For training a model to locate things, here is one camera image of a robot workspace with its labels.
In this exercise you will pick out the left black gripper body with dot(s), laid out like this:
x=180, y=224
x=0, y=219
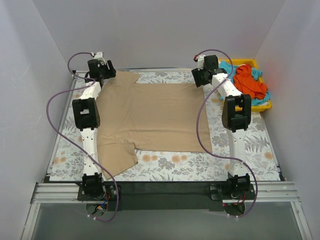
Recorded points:
x=110, y=71

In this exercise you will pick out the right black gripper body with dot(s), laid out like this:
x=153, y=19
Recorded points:
x=197, y=78

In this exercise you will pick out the beige t shirt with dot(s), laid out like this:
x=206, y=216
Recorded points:
x=162, y=117

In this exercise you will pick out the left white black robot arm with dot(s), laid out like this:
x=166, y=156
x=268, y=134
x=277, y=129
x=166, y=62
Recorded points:
x=87, y=120

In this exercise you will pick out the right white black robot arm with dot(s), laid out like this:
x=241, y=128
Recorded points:
x=236, y=118

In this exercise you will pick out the turquoise t shirt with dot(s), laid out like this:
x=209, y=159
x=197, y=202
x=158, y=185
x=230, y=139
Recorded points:
x=257, y=72

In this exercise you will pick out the orange t shirt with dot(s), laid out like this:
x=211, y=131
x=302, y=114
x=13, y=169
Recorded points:
x=245, y=83

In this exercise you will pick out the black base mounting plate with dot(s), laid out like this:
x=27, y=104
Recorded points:
x=177, y=195

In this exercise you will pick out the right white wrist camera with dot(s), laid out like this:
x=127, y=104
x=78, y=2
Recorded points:
x=199, y=59

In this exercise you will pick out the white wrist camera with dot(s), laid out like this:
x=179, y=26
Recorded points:
x=199, y=59
x=99, y=56

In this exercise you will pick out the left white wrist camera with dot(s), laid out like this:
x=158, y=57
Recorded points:
x=99, y=56

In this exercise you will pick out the aluminium frame rail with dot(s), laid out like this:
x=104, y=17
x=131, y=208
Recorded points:
x=267, y=191

